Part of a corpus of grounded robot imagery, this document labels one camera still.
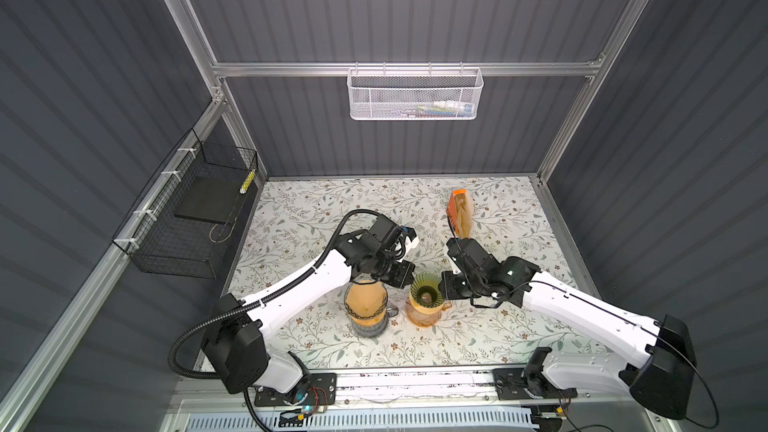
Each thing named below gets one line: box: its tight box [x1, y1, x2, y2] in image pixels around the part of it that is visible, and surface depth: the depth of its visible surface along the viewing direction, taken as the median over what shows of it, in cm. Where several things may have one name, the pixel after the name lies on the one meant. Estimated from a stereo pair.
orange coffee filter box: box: [446, 188, 474, 239], surface depth 103 cm
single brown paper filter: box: [346, 282, 388, 318], surface depth 76 cm
